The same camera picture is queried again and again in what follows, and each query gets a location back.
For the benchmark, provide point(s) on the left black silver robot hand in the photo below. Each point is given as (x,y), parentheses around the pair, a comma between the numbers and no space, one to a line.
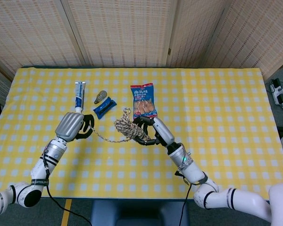
(68,124)

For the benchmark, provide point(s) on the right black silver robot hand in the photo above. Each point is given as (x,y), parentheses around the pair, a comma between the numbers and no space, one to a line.
(163,131)

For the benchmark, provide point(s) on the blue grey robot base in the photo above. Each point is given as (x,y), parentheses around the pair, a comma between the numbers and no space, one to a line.
(139,213)

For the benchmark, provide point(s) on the white blue toothpaste tube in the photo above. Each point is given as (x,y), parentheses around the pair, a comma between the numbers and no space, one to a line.
(79,96)

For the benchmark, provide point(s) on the red blue snack bag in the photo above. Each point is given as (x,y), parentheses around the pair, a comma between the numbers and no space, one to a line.
(143,99)

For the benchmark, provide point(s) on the blue snack bar wrapper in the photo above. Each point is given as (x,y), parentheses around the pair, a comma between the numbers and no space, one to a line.
(105,107)

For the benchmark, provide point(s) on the small olive grey packet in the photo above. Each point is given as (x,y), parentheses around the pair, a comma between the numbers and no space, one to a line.
(101,96)

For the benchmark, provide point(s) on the yellow white checked tablecloth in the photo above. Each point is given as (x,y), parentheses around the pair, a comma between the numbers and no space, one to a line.
(214,106)

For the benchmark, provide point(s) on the woven beige folding screen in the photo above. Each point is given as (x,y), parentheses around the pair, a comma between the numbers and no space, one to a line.
(122,33)

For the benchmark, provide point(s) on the white power strip with plugs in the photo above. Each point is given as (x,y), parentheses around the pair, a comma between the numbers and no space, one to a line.
(277,93)

